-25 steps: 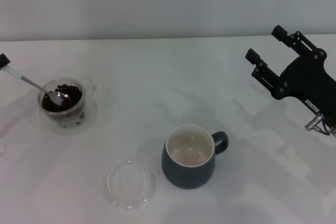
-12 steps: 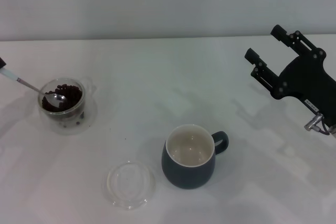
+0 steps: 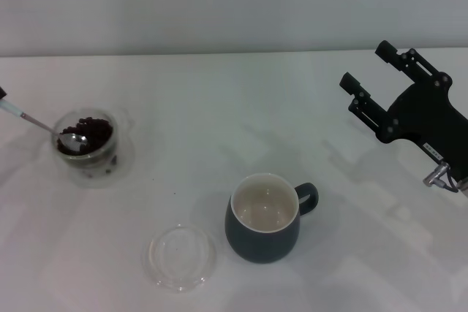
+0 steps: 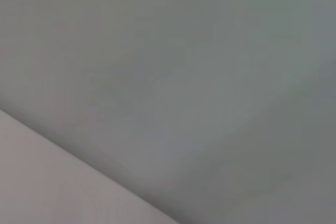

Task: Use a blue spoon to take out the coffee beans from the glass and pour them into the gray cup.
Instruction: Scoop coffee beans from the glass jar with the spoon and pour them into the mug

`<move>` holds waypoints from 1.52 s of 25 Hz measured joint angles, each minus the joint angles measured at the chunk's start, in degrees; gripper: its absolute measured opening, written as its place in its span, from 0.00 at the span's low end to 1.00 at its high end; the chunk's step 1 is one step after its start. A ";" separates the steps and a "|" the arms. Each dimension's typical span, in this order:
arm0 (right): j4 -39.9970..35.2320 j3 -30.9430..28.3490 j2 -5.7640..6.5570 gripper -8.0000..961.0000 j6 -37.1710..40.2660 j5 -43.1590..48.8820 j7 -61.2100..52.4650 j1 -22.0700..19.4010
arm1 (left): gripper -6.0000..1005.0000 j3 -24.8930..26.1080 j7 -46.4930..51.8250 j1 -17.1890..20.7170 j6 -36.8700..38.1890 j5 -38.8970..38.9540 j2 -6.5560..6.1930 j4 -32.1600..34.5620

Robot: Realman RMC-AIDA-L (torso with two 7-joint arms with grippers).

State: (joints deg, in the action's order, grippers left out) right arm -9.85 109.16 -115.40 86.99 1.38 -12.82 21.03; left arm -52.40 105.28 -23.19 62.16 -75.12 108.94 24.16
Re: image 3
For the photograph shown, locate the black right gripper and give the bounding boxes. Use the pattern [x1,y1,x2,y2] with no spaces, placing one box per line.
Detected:
[339,39,468,176]

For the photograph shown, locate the blue handled metal spoon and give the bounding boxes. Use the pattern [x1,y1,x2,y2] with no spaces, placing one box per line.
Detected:
[0,99,90,153]

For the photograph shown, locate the dark blue ceramic mug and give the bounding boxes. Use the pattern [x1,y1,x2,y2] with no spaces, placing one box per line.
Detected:
[224,172,320,265]

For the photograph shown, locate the clear glass cup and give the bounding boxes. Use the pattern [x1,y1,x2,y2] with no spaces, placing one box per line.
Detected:
[52,107,135,167]

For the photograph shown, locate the glass cup of coffee beans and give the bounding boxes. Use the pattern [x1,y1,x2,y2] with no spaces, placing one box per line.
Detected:
[50,131,137,189]

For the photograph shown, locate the clear glass dish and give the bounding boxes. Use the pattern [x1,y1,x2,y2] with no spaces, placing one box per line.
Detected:
[141,221,219,284]

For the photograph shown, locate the silver metal cable connector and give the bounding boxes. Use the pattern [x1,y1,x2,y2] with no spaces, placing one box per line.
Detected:
[422,161,454,189]

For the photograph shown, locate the thin black cable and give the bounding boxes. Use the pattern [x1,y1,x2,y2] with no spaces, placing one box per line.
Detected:
[442,175,460,194]

